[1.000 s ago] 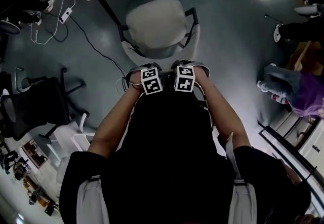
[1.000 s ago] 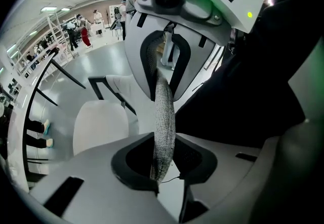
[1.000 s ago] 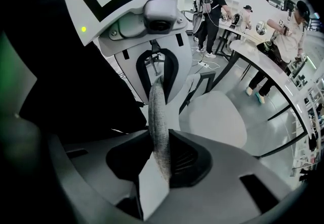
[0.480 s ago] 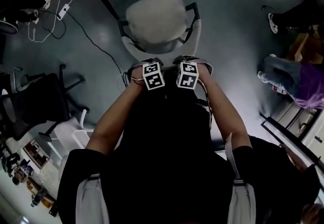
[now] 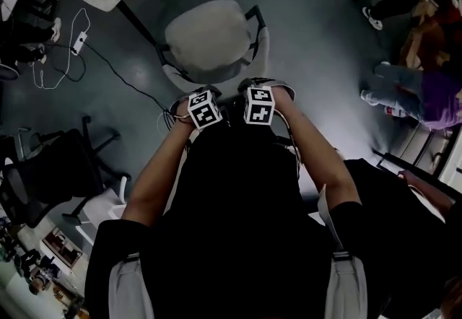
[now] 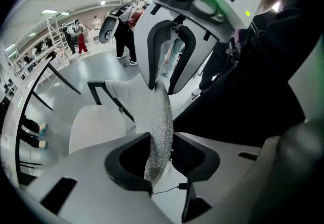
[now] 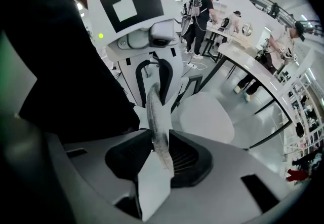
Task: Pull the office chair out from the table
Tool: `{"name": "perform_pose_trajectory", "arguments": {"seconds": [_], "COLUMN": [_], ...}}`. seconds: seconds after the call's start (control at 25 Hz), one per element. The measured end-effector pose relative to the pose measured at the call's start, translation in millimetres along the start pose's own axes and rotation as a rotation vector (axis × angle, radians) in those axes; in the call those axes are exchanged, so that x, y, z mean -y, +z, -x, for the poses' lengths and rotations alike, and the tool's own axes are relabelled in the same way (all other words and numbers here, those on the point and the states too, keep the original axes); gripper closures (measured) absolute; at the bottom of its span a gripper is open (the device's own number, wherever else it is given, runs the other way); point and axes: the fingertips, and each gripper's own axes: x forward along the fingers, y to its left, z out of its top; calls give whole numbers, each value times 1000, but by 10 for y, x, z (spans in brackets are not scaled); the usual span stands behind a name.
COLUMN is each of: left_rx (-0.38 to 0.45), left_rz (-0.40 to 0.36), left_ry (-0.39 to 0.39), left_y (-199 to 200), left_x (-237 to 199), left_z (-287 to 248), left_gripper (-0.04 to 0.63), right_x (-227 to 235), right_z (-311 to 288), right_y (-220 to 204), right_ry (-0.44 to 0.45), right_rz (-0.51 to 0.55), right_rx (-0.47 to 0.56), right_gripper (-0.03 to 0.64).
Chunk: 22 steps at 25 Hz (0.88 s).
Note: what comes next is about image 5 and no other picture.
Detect black floor cable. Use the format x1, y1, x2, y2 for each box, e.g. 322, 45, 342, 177
38, 41, 173, 113

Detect brown cardboard box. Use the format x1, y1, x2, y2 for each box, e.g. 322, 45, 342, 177
398, 0, 462, 71

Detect beige upholstered chair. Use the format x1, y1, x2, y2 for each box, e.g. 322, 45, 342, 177
155, 0, 271, 95

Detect black office chair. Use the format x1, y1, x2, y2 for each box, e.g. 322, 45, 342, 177
0, 115, 131, 229

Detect grey backpack strap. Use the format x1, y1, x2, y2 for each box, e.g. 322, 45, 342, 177
317, 183, 369, 319
108, 252, 155, 319

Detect hand-held gripper cable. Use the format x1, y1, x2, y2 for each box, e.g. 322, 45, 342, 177
274, 110, 304, 167
157, 110, 192, 131

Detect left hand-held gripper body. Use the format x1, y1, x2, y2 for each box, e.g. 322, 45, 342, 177
168, 84, 224, 131

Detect grey left backpack strap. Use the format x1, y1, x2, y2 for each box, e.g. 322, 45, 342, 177
108, 252, 155, 319

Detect person's black clothes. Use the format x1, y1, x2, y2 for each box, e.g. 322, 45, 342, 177
84, 102, 393, 319

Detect cluttered white desk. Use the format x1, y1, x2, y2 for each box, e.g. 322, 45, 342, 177
0, 180, 128, 319

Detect right hand-held gripper cable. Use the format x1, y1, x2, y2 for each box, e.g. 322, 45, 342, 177
274, 110, 304, 167

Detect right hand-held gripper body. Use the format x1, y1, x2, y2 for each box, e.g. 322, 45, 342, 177
236, 76, 297, 126

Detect left hand-held gripper cable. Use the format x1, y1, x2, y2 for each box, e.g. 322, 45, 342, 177
157, 110, 192, 131

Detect person's left forearm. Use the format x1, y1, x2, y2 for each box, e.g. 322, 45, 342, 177
121, 118, 199, 228

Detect white power strip with cables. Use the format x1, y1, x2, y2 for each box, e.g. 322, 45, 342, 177
31, 6, 91, 90

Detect grey right backpack strap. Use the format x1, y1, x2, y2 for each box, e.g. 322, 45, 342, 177
317, 183, 369, 319

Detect person's right forearm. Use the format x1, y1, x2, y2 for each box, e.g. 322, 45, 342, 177
274, 92, 363, 212

